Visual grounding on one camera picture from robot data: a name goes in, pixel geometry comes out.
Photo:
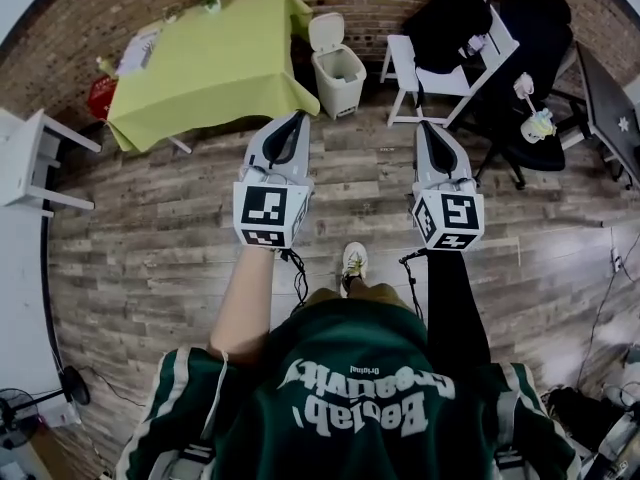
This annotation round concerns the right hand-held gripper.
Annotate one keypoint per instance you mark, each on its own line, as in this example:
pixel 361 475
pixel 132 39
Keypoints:
pixel 457 213

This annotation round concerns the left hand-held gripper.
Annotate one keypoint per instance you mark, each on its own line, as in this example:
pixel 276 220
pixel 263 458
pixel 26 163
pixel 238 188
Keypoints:
pixel 262 208

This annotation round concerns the white pedal trash bin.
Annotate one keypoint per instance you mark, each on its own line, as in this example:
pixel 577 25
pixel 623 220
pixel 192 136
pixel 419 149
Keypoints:
pixel 340 93

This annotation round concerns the person's bare left forearm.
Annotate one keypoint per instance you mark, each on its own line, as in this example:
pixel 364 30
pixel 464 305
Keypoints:
pixel 240 308

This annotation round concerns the person's black-sleeved right forearm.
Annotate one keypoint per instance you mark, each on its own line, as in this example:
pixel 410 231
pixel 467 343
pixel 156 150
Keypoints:
pixel 455 308

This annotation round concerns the white cup with colourful cloth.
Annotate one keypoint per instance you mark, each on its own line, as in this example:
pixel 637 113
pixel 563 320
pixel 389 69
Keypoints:
pixel 535 130

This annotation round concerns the green tablecloth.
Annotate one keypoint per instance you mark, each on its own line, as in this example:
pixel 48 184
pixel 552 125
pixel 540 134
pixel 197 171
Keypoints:
pixel 210 68

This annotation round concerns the white brush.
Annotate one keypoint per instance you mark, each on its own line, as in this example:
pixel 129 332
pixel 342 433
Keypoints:
pixel 524 85

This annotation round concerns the person's right white sneaker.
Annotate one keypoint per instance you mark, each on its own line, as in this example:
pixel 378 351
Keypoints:
pixel 354 260

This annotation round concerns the person's tan shorts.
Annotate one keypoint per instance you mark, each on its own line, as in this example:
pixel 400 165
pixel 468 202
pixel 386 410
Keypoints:
pixel 380 293

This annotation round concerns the person's right leg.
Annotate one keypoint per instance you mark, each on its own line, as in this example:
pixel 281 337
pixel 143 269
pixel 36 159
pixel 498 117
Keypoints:
pixel 357 284

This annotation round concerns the black office chair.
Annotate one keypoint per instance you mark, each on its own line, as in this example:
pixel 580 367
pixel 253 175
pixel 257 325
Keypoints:
pixel 535 33

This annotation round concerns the pink flower vase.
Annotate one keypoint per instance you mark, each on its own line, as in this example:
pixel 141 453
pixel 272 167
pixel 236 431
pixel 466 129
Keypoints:
pixel 210 0

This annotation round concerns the white printed booklet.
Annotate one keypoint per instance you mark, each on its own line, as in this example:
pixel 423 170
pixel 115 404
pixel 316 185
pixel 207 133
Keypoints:
pixel 137 53

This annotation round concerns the small green plant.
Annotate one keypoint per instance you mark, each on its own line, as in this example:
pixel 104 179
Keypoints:
pixel 171 13

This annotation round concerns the dark desk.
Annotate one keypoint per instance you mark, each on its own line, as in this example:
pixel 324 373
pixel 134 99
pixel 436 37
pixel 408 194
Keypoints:
pixel 610 103

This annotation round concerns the red bag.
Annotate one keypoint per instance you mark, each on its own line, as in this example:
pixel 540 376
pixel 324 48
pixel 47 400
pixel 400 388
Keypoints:
pixel 102 98

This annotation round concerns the yellow-green bottle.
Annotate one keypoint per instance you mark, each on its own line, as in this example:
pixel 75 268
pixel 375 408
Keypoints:
pixel 106 68

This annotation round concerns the white power strip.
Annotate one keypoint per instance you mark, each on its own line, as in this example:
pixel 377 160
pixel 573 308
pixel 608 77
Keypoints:
pixel 617 260

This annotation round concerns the white side stool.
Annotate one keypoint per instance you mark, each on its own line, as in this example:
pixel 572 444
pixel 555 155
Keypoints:
pixel 25 158

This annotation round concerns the person's green printed jersey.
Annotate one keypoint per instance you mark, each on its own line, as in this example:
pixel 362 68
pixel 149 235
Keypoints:
pixel 350 418

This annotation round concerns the black floor bag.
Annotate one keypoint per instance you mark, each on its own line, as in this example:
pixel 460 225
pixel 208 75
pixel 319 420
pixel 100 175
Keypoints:
pixel 575 418

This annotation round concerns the black standing fan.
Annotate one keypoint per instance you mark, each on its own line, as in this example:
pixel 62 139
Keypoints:
pixel 75 383

